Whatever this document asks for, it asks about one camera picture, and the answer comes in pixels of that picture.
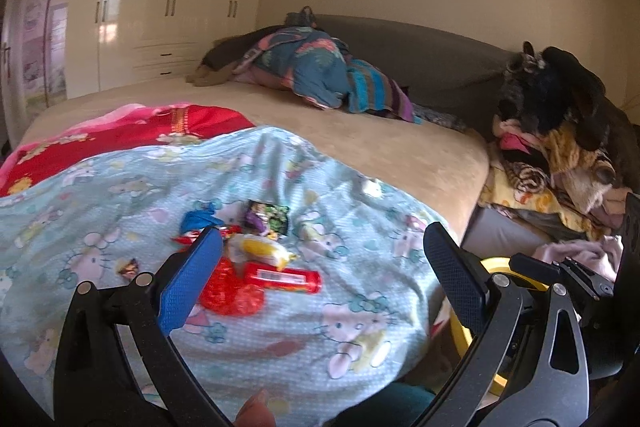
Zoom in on red plastic wrapper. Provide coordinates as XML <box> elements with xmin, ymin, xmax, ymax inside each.
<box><xmin>198</xmin><ymin>257</ymin><xmax>265</xmax><ymax>317</ymax></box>

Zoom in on red white candy wrapper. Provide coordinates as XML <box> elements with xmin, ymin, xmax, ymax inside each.
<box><xmin>171</xmin><ymin>225</ymin><xmax>242</xmax><ymax>248</ymax></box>

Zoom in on yellow white snack wrapper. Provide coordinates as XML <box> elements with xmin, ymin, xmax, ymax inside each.
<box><xmin>228</xmin><ymin>234</ymin><xmax>294</xmax><ymax>271</ymax></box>

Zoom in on red tube snack wrapper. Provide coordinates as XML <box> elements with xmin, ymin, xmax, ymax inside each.
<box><xmin>243</xmin><ymin>262</ymin><xmax>322</xmax><ymax>295</ymax></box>

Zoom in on yellow rimmed trash bin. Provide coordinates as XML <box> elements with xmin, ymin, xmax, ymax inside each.
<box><xmin>450</xmin><ymin>257</ymin><xmax>548</xmax><ymax>397</ymax></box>

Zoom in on left hand red nails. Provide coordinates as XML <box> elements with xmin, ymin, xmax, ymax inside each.
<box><xmin>233</xmin><ymin>389</ymin><xmax>277</xmax><ymax>427</ymax></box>

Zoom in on pale pink cloth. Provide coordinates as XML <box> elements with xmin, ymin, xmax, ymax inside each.
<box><xmin>533</xmin><ymin>235</ymin><xmax>624</xmax><ymax>282</ymax></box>

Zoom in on grey storage box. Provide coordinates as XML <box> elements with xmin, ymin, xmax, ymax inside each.
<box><xmin>462</xmin><ymin>207</ymin><xmax>552</xmax><ymax>259</ymax></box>

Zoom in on mixed clothes heap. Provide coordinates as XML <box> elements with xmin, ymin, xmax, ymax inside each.
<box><xmin>478</xmin><ymin>116</ymin><xmax>630</xmax><ymax>241</ymax></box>

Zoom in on blue crumpled wrapper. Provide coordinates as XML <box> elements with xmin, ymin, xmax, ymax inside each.
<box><xmin>179</xmin><ymin>202</ymin><xmax>224</xmax><ymax>235</ymax></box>

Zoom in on black green snack packet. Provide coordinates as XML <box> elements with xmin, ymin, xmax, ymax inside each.
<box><xmin>244</xmin><ymin>200</ymin><xmax>290</xmax><ymax>241</ymax></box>

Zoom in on beige bed mattress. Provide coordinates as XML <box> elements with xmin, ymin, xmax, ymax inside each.
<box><xmin>22</xmin><ymin>78</ymin><xmax>489</xmax><ymax>239</ymax></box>

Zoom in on light blue cartoon blanket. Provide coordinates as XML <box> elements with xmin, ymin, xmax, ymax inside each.
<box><xmin>1</xmin><ymin>127</ymin><xmax>442</xmax><ymax>426</ymax></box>

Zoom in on black fluffy clothing pile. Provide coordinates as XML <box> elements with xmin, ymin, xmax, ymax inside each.
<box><xmin>497</xmin><ymin>41</ymin><xmax>639</xmax><ymax>192</ymax></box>

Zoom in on red floral blanket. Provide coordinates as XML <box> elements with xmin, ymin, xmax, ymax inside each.
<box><xmin>1</xmin><ymin>104</ymin><xmax>254</xmax><ymax>196</ymax></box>

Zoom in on dark patterned cloth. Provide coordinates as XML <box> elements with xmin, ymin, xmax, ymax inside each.
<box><xmin>412</xmin><ymin>103</ymin><xmax>466</xmax><ymax>132</ymax></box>

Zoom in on brown clothing on bed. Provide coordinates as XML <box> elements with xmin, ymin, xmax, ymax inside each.
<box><xmin>186</xmin><ymin>25</ymin><xmax>283</xmax><ymax>87</ymax></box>

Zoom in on striped colourful cloth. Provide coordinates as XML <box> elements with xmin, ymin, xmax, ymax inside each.
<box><xmin>346</xmin><ymin>58</ymin><xmax>421</xmax><ymax>124</ymax></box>

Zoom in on blue patterned quilt bundle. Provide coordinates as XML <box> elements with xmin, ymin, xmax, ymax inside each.
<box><xmin>232</xmin><ymin>27</ymin><xmax>349</xmax><ymax>109</ymax></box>

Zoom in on pink cartoon sliding door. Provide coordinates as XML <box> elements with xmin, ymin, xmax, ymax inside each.
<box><xmin>21</xmin><ymin>0</ymin><xmax>68</xmax><ymax>118</ymax></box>

